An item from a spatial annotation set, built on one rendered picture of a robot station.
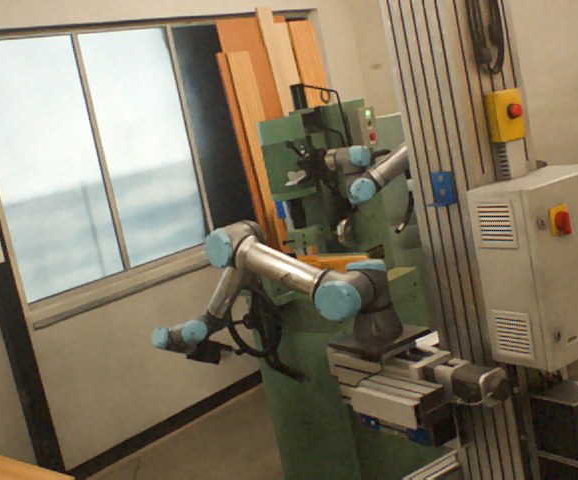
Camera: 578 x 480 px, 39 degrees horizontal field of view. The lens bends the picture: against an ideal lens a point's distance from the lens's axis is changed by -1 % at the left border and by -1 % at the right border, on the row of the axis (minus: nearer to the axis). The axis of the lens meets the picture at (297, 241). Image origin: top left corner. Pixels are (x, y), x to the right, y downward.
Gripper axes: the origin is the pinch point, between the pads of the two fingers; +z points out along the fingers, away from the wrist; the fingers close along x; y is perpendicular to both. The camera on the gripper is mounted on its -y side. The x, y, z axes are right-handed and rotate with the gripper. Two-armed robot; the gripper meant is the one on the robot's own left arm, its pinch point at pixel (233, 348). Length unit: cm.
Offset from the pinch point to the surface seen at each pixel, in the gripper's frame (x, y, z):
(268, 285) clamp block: 9.8, -24.5, 2.3
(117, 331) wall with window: -120, -3, 29
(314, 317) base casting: 20.7, -16.3, 17.8
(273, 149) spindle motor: 7, -75, -5
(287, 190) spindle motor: 10, -61, 3
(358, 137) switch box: 20, -90, 26
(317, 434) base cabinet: 11, 26, 41
